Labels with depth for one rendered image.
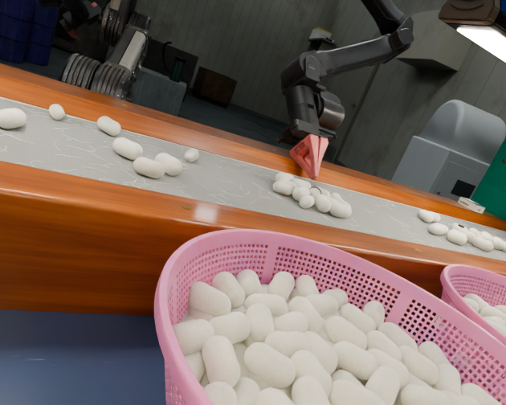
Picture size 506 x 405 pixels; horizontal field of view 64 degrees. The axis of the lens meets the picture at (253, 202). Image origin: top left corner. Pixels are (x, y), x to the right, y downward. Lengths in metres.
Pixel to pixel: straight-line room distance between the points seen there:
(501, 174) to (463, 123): 2.40
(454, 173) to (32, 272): 3.55
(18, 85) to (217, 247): 0.43
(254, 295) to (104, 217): 0.12
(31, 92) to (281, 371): 0.52
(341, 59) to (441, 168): 2.74
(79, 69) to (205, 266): 0.69
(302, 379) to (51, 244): 0.19
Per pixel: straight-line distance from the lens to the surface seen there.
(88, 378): 0.30
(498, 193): 1.42
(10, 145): 0.46
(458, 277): 0.54
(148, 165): 0.46
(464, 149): 3.79
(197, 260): 0.29
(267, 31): 10.39
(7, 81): 0.66
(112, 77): 0.92
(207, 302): 0.28
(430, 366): 0.33
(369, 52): 1.08
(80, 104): 0.66
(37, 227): 0.31
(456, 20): 0.63
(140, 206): 0.32
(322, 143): 0.78
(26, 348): 0.31
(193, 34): 10.21
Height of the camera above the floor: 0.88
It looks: 16 degrees down
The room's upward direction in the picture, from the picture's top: 22 degrees clockwise
